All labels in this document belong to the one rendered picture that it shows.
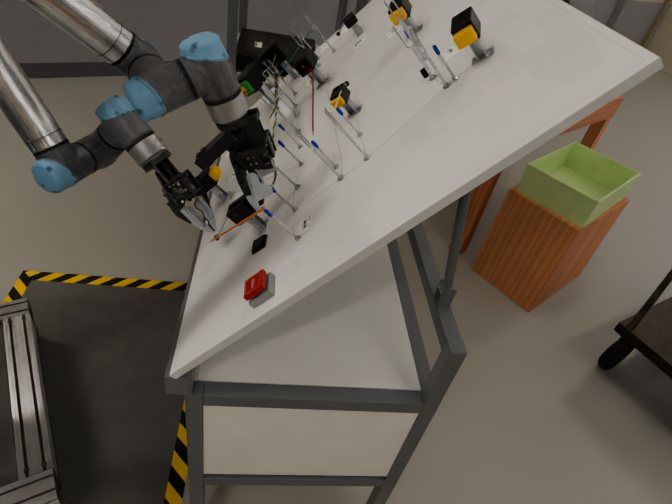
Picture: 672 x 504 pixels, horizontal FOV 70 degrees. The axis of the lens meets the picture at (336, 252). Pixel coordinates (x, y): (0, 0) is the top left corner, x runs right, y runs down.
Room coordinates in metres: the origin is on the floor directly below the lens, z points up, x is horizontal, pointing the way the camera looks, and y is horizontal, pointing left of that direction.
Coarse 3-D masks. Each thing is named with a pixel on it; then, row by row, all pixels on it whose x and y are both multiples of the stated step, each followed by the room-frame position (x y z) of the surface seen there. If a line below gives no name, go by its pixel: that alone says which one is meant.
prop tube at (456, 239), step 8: (464, 200) 0.84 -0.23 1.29; (464, 208) 0.84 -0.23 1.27; (456, 216) 0.85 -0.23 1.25; (464, 216) 0.85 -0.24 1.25; (456, 224) 0.85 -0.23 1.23; (464, 224) 0.85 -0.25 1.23; (456, 232) 0.85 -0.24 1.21; (456, 240) 0.85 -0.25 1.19; (456, 248) 0.85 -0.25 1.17; (448, 256) 0.86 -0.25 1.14; (456, 256) 0.85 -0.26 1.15; (448, 264) 0.85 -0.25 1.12; (456, 264) 0.86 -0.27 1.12; (448, 272) 0.85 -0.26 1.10; (448, 280) 0.85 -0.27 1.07; (440, 288) 0.86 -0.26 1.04; (448, 288) 0.85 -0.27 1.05
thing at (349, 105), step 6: (342, 84) 1.15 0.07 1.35; (348, 84) 1.19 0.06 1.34; (336, 90) 1.14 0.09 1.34; (342, 90) 1.13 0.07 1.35; (348, 90) 1.15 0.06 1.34; (330, 96) 1.13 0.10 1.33; (336, 96) 1.11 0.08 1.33; (342, 96) 1.11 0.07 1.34; (348, 96) 1.13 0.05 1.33; (348, 102) 1.13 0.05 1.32; (348, 108) 1.15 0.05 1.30; (354, 108) 1.14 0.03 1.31; (360, 108) 1.14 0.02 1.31; (348, 114) 1.15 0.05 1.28; (354, 114) 1.13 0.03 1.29
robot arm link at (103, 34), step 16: (32, 0) 0.77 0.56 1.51; (48, 0) 0.78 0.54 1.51; (64, 0) 0.80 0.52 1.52; (80, 0) 0.82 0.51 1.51; (48, 16) 0.79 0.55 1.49; (64, 16) 0.79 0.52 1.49; (80, 16) 0.81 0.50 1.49; (96, 16) 0.83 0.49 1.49; (112, 16) 0.86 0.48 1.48; (80, 32) 0.81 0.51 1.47; (96, 32) 0.82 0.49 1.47; (112, 32) 0.84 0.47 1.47; (128, 32) 0.87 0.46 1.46; (96, 48) 0.82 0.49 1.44; (112, 48) 0.83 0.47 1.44; (128, 48) 0.85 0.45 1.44; (144, 48) 0.88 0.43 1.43; (112, 64) 0.85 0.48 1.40; (128, 64) 0.85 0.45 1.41
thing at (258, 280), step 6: (264, 270) 0.70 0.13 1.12; (252, 276) 0.69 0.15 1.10; (258, 276) 0.68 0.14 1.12; (264, 276) 0.68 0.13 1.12; (246, 282) 0.68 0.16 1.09; (252, 282) 0.67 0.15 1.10; (258, 282) 0.67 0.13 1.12; (264, 282) 0.67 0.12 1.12; (246, 288) 0.67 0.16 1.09; (252, 288) 0.66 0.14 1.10; (258, 288) 0.65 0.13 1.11; (264, 288) 0.65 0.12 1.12; (246, 294) 0.65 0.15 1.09; (252, 294) 0.65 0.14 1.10
